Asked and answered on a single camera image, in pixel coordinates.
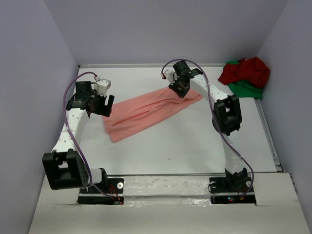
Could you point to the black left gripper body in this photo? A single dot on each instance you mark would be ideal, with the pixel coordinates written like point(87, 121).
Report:
point(98, 104)

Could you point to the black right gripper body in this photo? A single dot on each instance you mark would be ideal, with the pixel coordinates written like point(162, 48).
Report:
point(178, 87)

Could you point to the pink t shirt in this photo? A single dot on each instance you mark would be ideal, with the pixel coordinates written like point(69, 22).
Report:
point(134, 115)

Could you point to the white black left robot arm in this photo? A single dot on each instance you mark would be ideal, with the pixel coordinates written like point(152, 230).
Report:
point(65, 166)

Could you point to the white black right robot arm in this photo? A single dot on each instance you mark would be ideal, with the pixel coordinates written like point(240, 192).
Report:
point(226, 120)

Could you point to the green t shirt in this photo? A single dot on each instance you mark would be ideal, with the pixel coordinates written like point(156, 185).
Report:
point(244, 89)

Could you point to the red t shirt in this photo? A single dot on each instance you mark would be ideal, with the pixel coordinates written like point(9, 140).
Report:
point(252, 70)

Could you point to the white foam strip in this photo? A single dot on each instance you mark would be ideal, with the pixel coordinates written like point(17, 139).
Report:
point(166, 190)

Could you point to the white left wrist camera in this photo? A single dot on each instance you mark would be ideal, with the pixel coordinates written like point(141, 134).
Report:
point(102, 86)

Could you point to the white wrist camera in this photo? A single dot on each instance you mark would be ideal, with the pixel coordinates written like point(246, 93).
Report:
point(102, 86)
point(168, 75)

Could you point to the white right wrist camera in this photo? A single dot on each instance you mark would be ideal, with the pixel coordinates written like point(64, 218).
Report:
point(168, 75)

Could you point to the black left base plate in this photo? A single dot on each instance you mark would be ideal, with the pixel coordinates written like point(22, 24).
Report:
point(110, 194)

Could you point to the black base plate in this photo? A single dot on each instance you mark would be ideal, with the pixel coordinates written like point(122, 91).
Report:
point(222, 193)
point(110, 194)

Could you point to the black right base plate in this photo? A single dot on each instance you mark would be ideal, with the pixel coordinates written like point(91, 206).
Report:
point(222, 193)

